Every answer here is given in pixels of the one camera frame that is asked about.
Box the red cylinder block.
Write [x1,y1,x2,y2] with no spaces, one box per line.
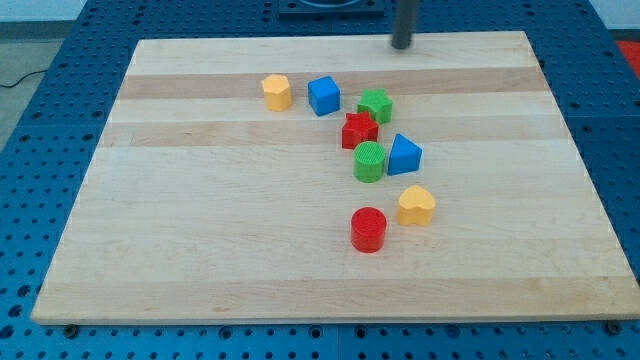
[351,207,387,253]

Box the wooden board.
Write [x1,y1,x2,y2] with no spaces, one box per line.
[31,31,639,325]

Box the green cylinder block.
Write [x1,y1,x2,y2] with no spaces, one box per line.
[353,141,386,183]

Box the red star block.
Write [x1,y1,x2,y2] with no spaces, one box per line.
[341,111,379,150]

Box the blue cube block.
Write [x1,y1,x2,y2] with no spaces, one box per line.
[307,76,341,116]

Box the blue triangle block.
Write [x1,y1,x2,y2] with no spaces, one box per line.
[387,134,423,176]

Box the yellow hexagon block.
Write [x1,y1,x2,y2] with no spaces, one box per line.
[262,74,292,111]

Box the green star block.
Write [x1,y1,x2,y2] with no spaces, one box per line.
[357,88,393,124]

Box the yellow heart block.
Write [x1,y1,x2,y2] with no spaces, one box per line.
[396,185,437,226]

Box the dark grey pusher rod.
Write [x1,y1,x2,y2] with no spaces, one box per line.
[391,0,420,50]

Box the red object at right edge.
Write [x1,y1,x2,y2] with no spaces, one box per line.
[616,40,640,78]

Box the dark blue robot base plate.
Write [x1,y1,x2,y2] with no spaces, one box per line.
[277,0,385,19]

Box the black cable on floor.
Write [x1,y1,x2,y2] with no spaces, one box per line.
[0,68,49,90]

